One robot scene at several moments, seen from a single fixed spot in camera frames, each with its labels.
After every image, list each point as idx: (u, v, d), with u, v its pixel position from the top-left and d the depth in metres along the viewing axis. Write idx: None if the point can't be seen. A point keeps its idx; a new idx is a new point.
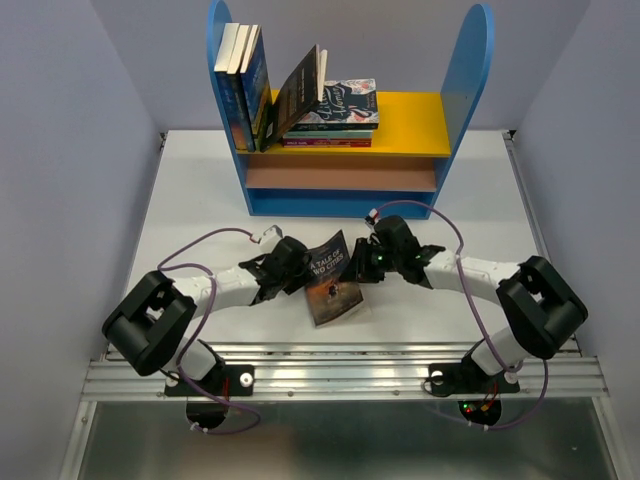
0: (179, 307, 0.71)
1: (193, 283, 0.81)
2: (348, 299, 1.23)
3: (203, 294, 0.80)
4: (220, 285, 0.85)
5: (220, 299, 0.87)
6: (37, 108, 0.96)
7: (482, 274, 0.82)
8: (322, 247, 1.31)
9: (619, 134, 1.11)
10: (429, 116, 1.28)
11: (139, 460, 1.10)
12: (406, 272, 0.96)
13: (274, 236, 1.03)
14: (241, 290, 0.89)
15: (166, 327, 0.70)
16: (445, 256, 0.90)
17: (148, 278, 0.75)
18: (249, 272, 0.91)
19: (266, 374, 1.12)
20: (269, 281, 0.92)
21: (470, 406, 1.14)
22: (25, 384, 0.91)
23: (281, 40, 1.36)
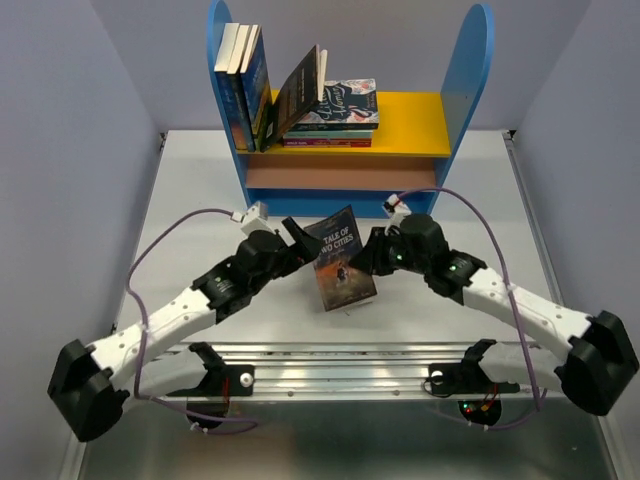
0: (99, 387, 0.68)
1: (117, 345, 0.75)
2: (358, 286, 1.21)
3: (128, 356, 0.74)
4: (153, 333, 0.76)
5: (161, 345, 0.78)
6: (37, 107, 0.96)
7: (544, 321, 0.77)
8: (329, 221, 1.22)
9: (619, 134, 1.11)
10: (429, 116, 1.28)
11: (139, 460, 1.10)
12: (437, 284, 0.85)
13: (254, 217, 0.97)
14: (189, 326, 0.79)
15: (94, 405, 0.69)
16: (489, 282, 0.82)
17: (67, 350, 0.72)
18: (201, 295, 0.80)
19: (268, 375, 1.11)
20: (228, 298, 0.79)
21: (470, 406, 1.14)
22: (25, 384, 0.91)
23: (281, 40, 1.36)
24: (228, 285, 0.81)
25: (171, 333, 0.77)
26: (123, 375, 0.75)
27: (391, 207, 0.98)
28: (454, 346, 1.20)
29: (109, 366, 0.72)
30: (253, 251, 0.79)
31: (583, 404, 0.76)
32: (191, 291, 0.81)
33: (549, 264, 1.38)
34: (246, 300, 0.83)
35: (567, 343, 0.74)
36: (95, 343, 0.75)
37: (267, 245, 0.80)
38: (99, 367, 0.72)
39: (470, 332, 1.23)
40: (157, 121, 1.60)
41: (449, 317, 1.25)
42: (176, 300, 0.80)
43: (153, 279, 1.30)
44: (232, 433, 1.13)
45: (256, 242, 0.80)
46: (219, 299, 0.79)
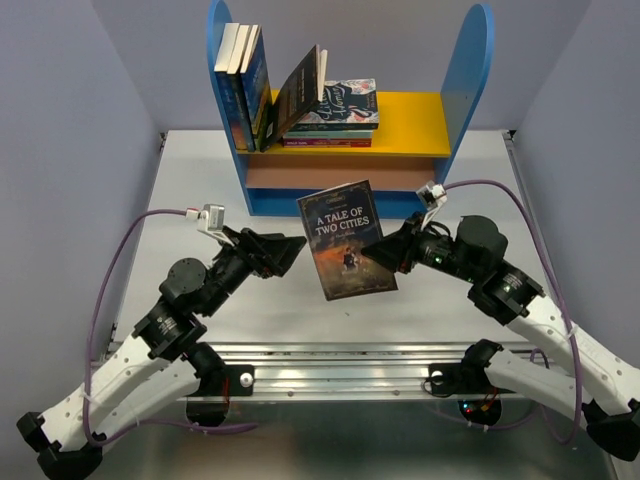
0: (51, 462, 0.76)
1: (64, 413, 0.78)
2: (367, 277, 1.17)
3: (75, 424, 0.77)
4: (95, 397, 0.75)
5: (113, 400, 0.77)
6: (37, 107, 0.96)
7: (604, 376, 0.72)
8: (337, 198, 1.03)
9: (619, 133, 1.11)
10: (429, 116, 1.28)
11: (140, 460, 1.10)
12: (484, 301, 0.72)
13: (203, 227, 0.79)
14: (136, 378, 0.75)
15: (57, 470, 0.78)
16: (549, 318, 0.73)
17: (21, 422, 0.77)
18: (142, 344, 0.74)
19: (266, 375, 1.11)
20: (172, 340, 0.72)
21: (470, 406, 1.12)
22: (24, 384, 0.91)
23: (281, 40, 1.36)
24: (172, 324, 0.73)
25: (113, 392, 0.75)
26: (78, 439, 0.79)
27: (433, 200, 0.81)
28: (453, 346, 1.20)
29: (57, 437, 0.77)
30: (177, 293, 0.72)
31: (603, 445, 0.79)
32: (132, 339, 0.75)
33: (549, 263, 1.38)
34: (201, 332, 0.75)
35: (627, 406, 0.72)
36: (44, 412, 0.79)
37: (194, 283, 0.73)
38: (49, 440, 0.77)
39: (470, 332, 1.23)
40: (157, 121, 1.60)
41: (449, 317, 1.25)
42: (118, 353, 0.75)
43: (153, 279, 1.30)
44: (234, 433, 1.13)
45: (179, 282, 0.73)
46: (161, 344, 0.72)
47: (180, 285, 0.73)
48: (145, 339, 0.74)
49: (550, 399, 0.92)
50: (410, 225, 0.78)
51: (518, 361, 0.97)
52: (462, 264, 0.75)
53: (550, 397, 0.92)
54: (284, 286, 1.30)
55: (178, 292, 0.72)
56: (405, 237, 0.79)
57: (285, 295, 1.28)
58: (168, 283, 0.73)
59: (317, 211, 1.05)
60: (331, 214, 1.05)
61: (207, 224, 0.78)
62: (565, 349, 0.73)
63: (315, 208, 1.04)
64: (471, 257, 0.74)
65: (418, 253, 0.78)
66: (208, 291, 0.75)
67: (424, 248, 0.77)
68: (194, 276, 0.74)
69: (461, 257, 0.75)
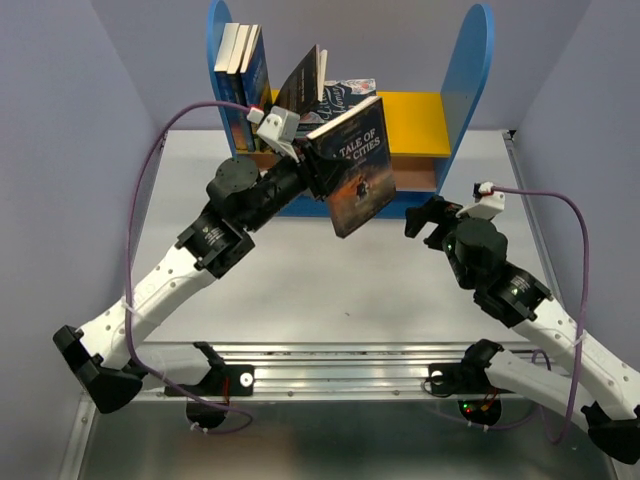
0: (94, 377, 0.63)
1: (104, 327, 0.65)
2: (376, 199, 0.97)
3: (116, 338, 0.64)
4: (138, 310, 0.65)
5: (158, 314, 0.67)
6: (37, 109, 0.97)
7: (610, 381, 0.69)
8: (351, 123, 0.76)
9: (619, 134, 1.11)
10: (429, 116, 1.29)
11: (139, 460, 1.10)
12: (490, 304, 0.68)
13: (275, 140, 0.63)
14: (180, 293, 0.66)
15: (96, 390, 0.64)
16: (555, 319, 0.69)
17: (57, 338, 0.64)
18: (188, 253, 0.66)
19: (268, 375, 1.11)
20: (220, 251, 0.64)
21: (470, 406, 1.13)
22: (24, 385, 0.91)
23: (280, 39, 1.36)
24: (218, 234, 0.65)
25: (159, 304, 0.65)
26: (122, 356, 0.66)
27: (479, 196, 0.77)
28: (454, 346, 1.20)
29: (98, 352, 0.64)
30: (227, 193, 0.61)
31: (604, 450, 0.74)
32: (176, 249, 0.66)
33: (548, 263, 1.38)
34: (248, 246, 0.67)
35: (634, 412, 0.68)
36: (83, 326, 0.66)
37: (247, 180, 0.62)
38: (87, 356, 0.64)
39: (469, 332, 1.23)
40: (156, 121, 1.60)
41: (448, 317, 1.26)
42: (161, 264, 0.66)
43: None
44: (230, 432, 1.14)
45: (229, 180, 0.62)
46: (208, 255, 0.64)
47: (231, 183, 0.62)
48: (191, 250, 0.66)
49: (550, 401, 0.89)
50: (442, 202, 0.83)
51: (519, 362, 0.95)
52: (463, 263, 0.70)
53: (550, 399, 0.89)
54: (283, 286, 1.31)
55: (226, 192, 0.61)
56: (428, 209, 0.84)
57: (284, 295, 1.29)
58: (216, 183, 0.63)
59: (332, 147, 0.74)
60: (345, 147, 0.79)
61: (277, 136, 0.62)
62: (570, 355, 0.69)
63: (328, 145, 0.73)
64: (471, 258, 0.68)
65: (441, 230, 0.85)
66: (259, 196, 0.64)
67: (448, 231, 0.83)
68: (248, 174, 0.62)
69: (461, 257, 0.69)
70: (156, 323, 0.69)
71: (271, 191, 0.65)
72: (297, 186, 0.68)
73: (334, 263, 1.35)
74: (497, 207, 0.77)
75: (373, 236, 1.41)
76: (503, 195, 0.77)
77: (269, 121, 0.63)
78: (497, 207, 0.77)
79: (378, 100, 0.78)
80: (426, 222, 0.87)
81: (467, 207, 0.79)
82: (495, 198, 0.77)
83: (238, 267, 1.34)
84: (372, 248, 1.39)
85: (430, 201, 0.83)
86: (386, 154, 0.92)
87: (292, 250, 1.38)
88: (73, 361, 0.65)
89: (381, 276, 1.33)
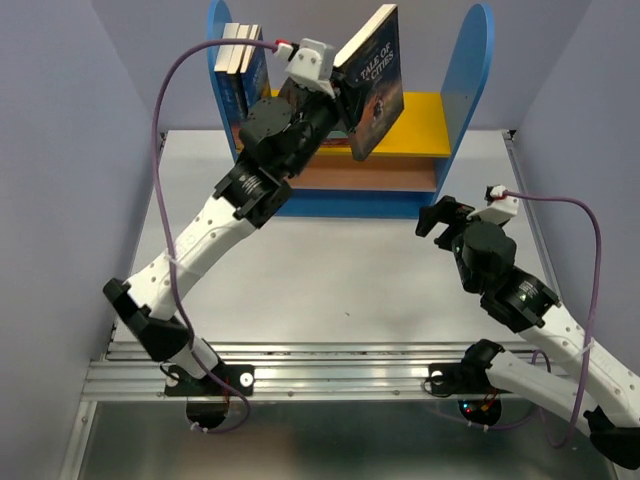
0: (143, 327, 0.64)
1: (149, 278, 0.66)
2: (387, 116, 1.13)
3: (161, 289, 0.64)
4: (180, 261, 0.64)
5: (201, 265, 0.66)
6: (37, 109, 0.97)
7: (617, 389, 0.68)
8: (370, 41, 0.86)
9: (619, 134, 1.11)
10: (430, 117, 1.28)
11: (139, 460, 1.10)
12: (498, 310, 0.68)
13: (313, 80, 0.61)
14: (221, 243, 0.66)
15: (146, 337, 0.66)
16: (563, 326, 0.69)
17: (107, 290, 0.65)
18: (226, 203, 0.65)
19: (269, 374, 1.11)
20: (258, 199, 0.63)
21: (470, 406, 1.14)
22: (24, 386, 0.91)
23: (280, 39, 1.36)
24: (255, 182, 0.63)
25: (201, 256, 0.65)
26: (168, 307, 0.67)
27: (491, 199, 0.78)
28: (454, 346, 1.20)
29: (146, 303, 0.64)
30: (259, 138, 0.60)
31: (606, 454, 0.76)
32: (215, 200, 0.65)
33: (548, 263, 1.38)
34: (287, 194, 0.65)
35: (638, 420, 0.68)
36: (130, 278, 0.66)
37: (280, 123, 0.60)
38: (136, 307, 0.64)
39: (469, 333, 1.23)
40: (156, 121, 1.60)
41: (448, 317, 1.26)
42: (201, 215, 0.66)
43: None
44: (225, 432, 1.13)
45: (261, 124, 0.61)
46: (246, 204, 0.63)
47: (263, 127, 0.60)
48: (229, 201, 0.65)
49: (550, 402, 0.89)
50: (453, 202, 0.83)
51: (519, 363, 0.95)
52: (471, 267, 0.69)
53: (550, 400, 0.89)
54: (283, 286, 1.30)
55: (260, 137, 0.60)
56: (440, 209, 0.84)
57: (284, 295, 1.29)
58: (249, 129, 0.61)
59: (354, 71, 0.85)
60: (367, 68, 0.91)
61: (316, 75, 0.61)
62: (577, 362, 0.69)
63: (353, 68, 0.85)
64: (479, 264, 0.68)
65: (452, 230, 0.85)
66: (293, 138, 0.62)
67: (458, 233, 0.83)
68: (281, 116, 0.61)
69: (468, 262, 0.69)
70: (200, 275, 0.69)
71: (306, 132, 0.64)
72: (328, 122, 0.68)
73: (333, 263, 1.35)
74: (509, 212, 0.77)
75: (373, 236, 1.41)
76: (516, 201, 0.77)
77: (304, 59, 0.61)
78: (511, 212, 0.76)
79: (395, 10, 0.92)
80: (437, 222, 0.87)
81: (479, 210, 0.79)
82: (507, 203, 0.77)
83: (238, 267, 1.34)
84: (371, 248, 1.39)
85: (441, 201, 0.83)
86: (394, 70, 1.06)
87: (292, 250, 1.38)
88: (124, 310, 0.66)
89: (381, 276, 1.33)
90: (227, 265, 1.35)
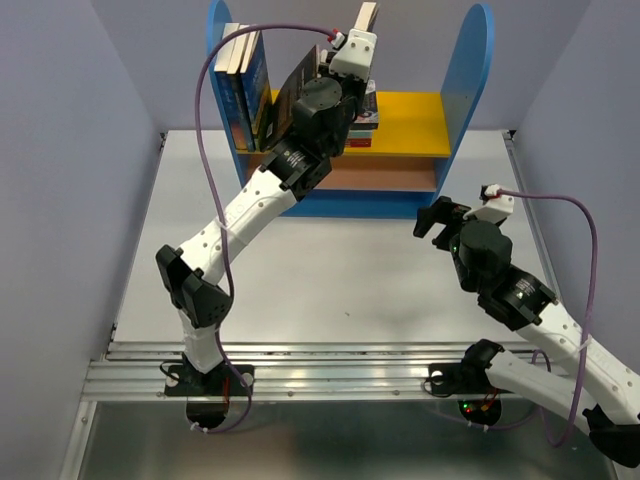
0: (196, 288, 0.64)
1: (201, 244, 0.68)
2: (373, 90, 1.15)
3: (214, 254, 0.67)
4: (230, 228, 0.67)
5: (246, 234, 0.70)
6: (38, 109, 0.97)
7: (615, 387, 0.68)
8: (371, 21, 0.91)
9: (619, 134, 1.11)
10: (430, 117, 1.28)
11: (138, 460, 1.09)
12: (495, 307, 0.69)
13: (366, 65, 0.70)
14: (265, 213, 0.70)
15: (198, 301, 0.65)
16: (561, 323, 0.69)
17: (160, 254, 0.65)
18: (272, 176, 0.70)
19: (282, 374, 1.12)
20: (303, 173, 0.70)
21: (470, 406, 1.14)
22: (24, 385, 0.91)
23: (281, 40, 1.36)
24: (299, 157, 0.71)
25: (248, 223, 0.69)
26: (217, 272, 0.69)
27: (486, 197, 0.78)
28: (454, 346, 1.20)
29: (199, 266, 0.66)
30: (313, 111, 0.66)
31: (606, 454, 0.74)
32: (260, 173, 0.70)
33: (548, 263, 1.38)
34: (325, 170, 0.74)
35: (636, 417, 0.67)
36: (181, 245, 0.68)
37: (331, 99, 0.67)
38: (189, 270, 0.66)
39: (469, 333, 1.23)
40: (156, 121, 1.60)
41: (448, 317, 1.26)
42: (247, 187, 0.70)
43: (154, 279, 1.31)
44: (223, 431, 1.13)
45: (313, 99, 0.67)
46: (292, 176, 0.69)
47: (315, 102, 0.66)
48: (274, 173, 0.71)
49: (550, 402, 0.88)
50: (449, 202, 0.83)
51: (519, 363, 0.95)
52: (467, 265, 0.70)
53: (550, 400, 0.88)
54: (283, 286, 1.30)
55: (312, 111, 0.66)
56: (439, 211, 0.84)
57: (284, 295, 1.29)
58: (303, 102, 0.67)
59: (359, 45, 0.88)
60: None
61: (368, 61, 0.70)
62: (574, 360, 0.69)
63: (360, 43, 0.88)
64: (476, 262, 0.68)
65: (449, 230, 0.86)
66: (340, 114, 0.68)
67: (456, 232, 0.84)
68: (331, 93, 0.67)
69: (465, 260, 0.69)
70: (244, 244, 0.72)
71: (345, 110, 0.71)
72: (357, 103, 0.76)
73: (333, 263, 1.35)
74: (506, 211, 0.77)
75: (373, 236, 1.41)
76: (512, 199, 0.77)
77: (357, 47, 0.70)
78: (507, 211, 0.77)
79: None
80: (434, 222, 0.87)
81: (474, 208, 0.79)
82: (502, 202, 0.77)
83: (237, 267, 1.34)
84: (371, 248, 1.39)
85: (436, 202, 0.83)
86: None
87: (292, 250, 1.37)
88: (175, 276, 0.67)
89: (381, 276, 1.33)
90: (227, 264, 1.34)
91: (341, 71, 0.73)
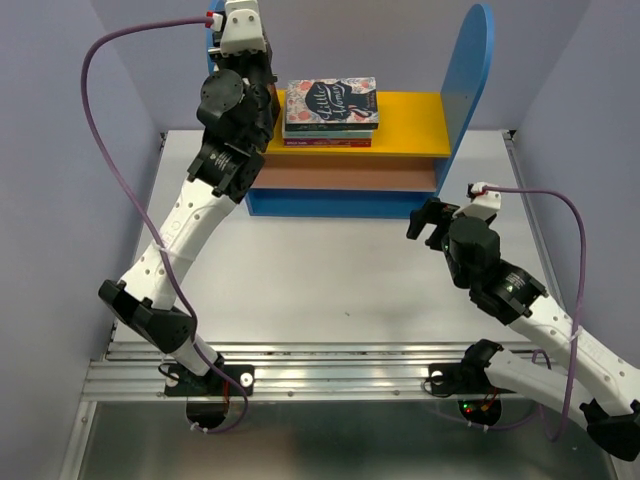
0: (147, 318, 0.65)
1: (143, 271, 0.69)
2: None
3: (158, 279, 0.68)
4: (170, 249, 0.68)
5: (188, 250, 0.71)
6: (37, 108, 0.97)
7: (607, 376, 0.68)
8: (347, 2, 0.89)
9: (619, 134, 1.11)
10: (429, 116, 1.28)
11: (138, 461, 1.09)
12: (486, 301, 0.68)
13: (258, 35, 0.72)
14: (204, 224, 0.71)
15: (155, 328, 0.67)
16: (548, 313, 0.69)
17: (104, 293, 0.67)
18: (202, 184, 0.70)
19: (272, 374, 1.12)
20: (233, 173, 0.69)
21: (470, 406, 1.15)
22: (25, 385, 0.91)
23: (281, 39, 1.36)
24: (226, 158, 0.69)
25: (188, 240, 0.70)
26: (165, 296, 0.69)
27: (472, 195, 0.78)
28: (454, 346, 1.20)
29: (146, 295, 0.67)
30: (219, 113, 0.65)
31: (602, 447, 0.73)
32: (189, 184, 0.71)
33: (548, 263, 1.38)
34: (257, 163, 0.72)
35: (629, 408, 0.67)
36: (123, 277, 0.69)
37: (233, 95, 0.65)
38: (136, 300, 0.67)
39: (469, 332, 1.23)
40: (156, 120, 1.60)
41: (448, 317, 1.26)
42: (180, 202, 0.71)
43: None
44: (223, 431, 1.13)
45: (215, 100, 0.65)
46: (225, 180, 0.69)
47: (219, 102, 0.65)
48: (203, 180, 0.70)
49: (550, 400, 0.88)
50: (438, 202, 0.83)
51: (518, 361, 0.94)
52: (457, 260, 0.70)
53: (549, 397, 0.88)
54: (283, 285, 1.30)
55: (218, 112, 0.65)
56: (434, 213, 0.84)
57: (284, 295, 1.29)
58: (205, 107, 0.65)
59: None
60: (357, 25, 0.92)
61: (257, 31, 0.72)
62: (566, 351, 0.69)
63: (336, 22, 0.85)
64: (465, 257, 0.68)
65: (441, 230, 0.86)
66: (247, 106, 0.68)
67: (446, 232, 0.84)
68: (231, 87, 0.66)
69: (455, 255, 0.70)
70: (191, 259, 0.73)
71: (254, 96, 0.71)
72: (263, 78, 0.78)
73: (333, 263, 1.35)
74: (493, 207, 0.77)
75: (373, 236, 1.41)
76: (498, 195, 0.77)
77: (239, 23, 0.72)
78: (493, 207, 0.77)
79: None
80: (425, 223, 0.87)
81: (463, 207, 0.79)
82: (489, 198, 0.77)
83: (237, 267, 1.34)
84: (371, 248, 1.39)
85: (425, 203, 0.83)
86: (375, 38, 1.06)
87: (292, 250, 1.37)
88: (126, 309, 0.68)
89: (381, 276, 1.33)
90: (227, 264, 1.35)
91: (235, 50, 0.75)
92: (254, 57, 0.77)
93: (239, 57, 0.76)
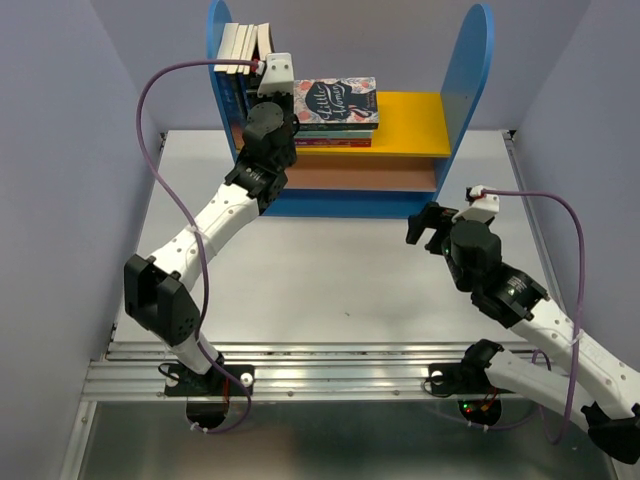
0: (171, 292, 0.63)
1: (174, 250, 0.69)
2: None
3: (189, 258, 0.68)
4: (205, 234, 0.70)
5: (216, 241, 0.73)
6: (37, 109, 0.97)
7: (608, 380, 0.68)
8: None
9: (619, 134, 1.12)
10: (429, 116, 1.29)
11: (138, 461, 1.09)
12: (487, 304, 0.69)
13: (291, 79, 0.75)
14: (234, 221, 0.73)
15: (175, 307, 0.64)
16: (552, 315, 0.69)
17: (130, 265, 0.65)
18: (237, 188, 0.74)
19: (266, 374, 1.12)
20: (265, 186, 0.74)
21: (470, 406, 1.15)
22: (25, 384, 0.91)
23: (281, 39, 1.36)
24: (258, 174, 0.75)
25: (220, 228, 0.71)
26: (190, 277, 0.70)
27: (472, 199, 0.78)
28: (454, 346, 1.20)
29: (175, 270, 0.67)
30: (261, 134, 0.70)
31: (605, 451, 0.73)
32: (226, 186, 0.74)
33: (548, 263, 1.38)
34: (284, 181, 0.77)
35: (630, 411, 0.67)
36: (154, 253, 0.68)
37: (275, 120, 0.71)
38: (164, 274, 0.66)
39: (469, 333, 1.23)
40: (156, 121, 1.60)
41: (448, 317, 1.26)
42: (216, 198, 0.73)
43: None
44: (223, 431, 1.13)
45: (259, 123, 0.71)
46: (256, 190, 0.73)
47: (262, 126, 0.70)
48: (239, 186, 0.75)
49: (552, 401, 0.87)
50: (437, 207, 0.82)
51: (519, 362, 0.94)
52: (459, 264, 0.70)
53: (550, 398, 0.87)
54: (284, 285, 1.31)
55: (260, 133, 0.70)
56: (436, 219, 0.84)
57: (283, 295, 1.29)
58: (250, 127, 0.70)
59: None
60: None
61: (291, 76, 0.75)
62: (568, 354, 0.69)
63: None
64: (467, 260, 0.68)
65: (441, 234, 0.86)
66: (286, 132, 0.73)
67: (446, 235, 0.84)
68: (275, 114, 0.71)
69: (458, 259, 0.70)
70: (214, 253, 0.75)
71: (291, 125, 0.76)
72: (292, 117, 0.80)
73: (332, 263, 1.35)
74: (492, 210, 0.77)
75: (373, 236, 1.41)
76: (497, 198, 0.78)
77: (277, 68, 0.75)
78: (493, 210, 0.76)
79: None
80: (424, 227, 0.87)
81: (461, 210, 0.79)
82: (488, 201, 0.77)
83: (237, 268, 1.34)
84: (371, 248, 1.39)
85: (424, 208, 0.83)
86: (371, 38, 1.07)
87: (292, 250, 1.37)
88: (144, 287, 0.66)
89: (381, 276, 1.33)
90: (228, 264, 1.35)
91: (268, 90, 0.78)
92: (284, 99, 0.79)
93: (271, 96, 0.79)
